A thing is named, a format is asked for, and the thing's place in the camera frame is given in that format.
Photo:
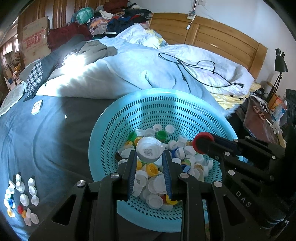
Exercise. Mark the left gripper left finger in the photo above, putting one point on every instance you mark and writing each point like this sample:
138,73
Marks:
89,210

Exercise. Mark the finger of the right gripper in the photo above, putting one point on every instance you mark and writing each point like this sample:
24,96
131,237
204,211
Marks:
228,144
218,151

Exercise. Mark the white duvet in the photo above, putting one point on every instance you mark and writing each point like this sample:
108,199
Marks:
141,64

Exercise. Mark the dark wooden nightstand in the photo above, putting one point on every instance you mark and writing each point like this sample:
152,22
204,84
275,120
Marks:
251,120

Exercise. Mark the orange yellow bottle cap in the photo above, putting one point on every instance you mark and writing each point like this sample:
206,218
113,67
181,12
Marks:
23,214

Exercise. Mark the blue bottle cap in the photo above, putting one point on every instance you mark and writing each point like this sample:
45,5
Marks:
11,203

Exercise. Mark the white pillow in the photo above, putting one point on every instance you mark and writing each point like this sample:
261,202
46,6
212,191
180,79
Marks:
12,98

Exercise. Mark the large white lid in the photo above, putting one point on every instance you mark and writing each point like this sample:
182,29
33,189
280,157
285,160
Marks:
149,149

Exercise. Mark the blue bed sheet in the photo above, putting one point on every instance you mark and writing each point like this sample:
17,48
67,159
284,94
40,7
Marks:
51,147

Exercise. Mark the wooden headboard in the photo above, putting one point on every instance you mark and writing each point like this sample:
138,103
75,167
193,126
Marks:
213,36

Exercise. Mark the black desk lamp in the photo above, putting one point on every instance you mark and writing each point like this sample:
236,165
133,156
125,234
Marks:
280,66

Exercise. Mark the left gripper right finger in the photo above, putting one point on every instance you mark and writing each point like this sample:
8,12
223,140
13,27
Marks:
210,211

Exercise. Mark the cardboard box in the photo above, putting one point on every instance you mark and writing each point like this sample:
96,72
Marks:
35,40

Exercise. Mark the plaid shirt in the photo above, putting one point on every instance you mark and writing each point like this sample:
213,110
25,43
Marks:
34,79

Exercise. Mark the red bottle cap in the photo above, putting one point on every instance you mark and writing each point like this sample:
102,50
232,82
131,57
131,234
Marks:
20,209
201,142

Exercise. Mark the pile of clothes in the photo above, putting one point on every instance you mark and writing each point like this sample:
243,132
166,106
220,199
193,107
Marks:
107,20

